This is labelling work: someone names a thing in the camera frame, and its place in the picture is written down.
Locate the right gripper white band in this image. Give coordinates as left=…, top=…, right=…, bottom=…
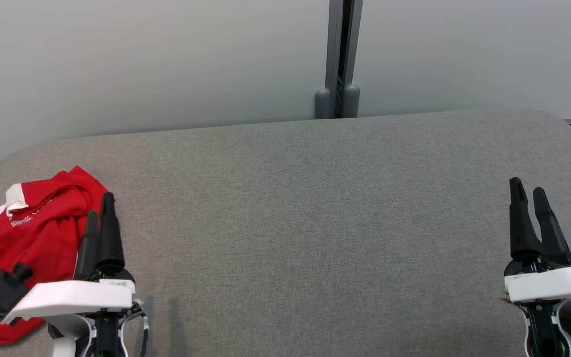
left=503, top=177, right=571, bottom=357

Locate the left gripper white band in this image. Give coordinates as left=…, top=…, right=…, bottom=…
left=2, top=192, right=148, bottom=357

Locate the red shorts white trim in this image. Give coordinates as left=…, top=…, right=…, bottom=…
left=0, top=166, right=110, bottom=278

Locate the grey partition post with feet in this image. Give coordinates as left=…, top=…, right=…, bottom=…
left=314, top=0, right=364, bottom=120

